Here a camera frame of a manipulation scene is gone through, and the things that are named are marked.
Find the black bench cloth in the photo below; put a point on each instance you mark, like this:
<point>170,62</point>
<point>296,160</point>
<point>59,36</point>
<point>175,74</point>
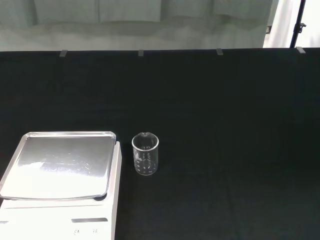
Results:
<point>212,140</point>

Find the grey cloth clip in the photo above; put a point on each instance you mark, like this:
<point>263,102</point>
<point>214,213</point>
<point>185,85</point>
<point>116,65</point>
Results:
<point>219,51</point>
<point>140,53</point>
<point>301,50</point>
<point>64,53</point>

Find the pale backdrop curtain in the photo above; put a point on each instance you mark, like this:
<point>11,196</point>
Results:
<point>125,27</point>

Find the black tripod pole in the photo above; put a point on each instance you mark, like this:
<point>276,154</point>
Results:
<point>297,27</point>

